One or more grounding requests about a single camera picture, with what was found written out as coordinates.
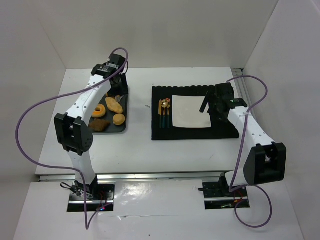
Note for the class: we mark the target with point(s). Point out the black placemat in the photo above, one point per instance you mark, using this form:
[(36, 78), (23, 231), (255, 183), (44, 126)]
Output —
[(162, 130)]

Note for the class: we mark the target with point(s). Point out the brown leaf-shaped bread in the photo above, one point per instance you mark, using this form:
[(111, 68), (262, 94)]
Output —
[(99, 125)]

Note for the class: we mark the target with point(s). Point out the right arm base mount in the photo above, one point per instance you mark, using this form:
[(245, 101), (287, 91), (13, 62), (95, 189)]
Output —
[(217, 196)]

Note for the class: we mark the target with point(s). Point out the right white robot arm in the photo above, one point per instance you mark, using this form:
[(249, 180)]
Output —
[(264, 159)]

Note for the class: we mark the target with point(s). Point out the gold fork green handle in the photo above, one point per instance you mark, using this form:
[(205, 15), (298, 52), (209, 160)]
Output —
[(168, 100)]

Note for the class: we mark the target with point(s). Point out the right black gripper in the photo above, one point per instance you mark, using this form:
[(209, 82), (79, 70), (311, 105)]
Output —
[(211, 103)]

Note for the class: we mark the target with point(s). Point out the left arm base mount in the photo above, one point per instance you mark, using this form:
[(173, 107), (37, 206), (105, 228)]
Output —
[(102, 200)]

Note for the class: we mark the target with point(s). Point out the small round bread bun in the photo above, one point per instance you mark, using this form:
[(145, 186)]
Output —
[(118, 119)]

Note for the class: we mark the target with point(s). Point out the dark baking tray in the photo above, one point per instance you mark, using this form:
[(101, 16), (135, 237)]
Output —
[(110, 115)]

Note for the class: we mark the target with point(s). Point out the aluminium table edge rail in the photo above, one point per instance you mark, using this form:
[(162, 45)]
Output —
[(138, 176)]

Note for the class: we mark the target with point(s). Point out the gold spoon green handle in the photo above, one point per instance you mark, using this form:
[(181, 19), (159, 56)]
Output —
[(164, 105)]

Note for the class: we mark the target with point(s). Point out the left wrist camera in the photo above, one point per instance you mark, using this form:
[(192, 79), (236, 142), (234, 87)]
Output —
[(116, 60)]

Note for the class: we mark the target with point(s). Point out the oblong bread roll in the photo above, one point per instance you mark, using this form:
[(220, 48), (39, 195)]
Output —
[(113, 105)]

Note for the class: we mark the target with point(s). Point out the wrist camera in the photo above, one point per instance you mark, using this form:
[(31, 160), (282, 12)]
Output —
[(237, 102), (116, 60)]

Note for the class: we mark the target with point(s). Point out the white square plate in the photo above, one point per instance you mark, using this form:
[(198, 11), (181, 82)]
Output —
[(186, 112)]

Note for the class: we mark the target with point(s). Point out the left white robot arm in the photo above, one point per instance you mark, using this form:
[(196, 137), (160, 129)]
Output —
[(72, 128)]

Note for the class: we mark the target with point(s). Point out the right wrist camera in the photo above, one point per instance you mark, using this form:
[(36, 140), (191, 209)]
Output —
[(237, 102)]

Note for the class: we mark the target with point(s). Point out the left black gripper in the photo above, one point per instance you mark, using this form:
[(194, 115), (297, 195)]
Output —
[(120, 85)]

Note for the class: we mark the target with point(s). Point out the gold knife green handle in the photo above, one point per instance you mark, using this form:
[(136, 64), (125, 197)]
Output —
[(160, 113)]

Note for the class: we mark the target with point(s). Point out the metal tongs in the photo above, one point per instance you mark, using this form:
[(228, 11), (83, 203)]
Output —
[(118, 98)]

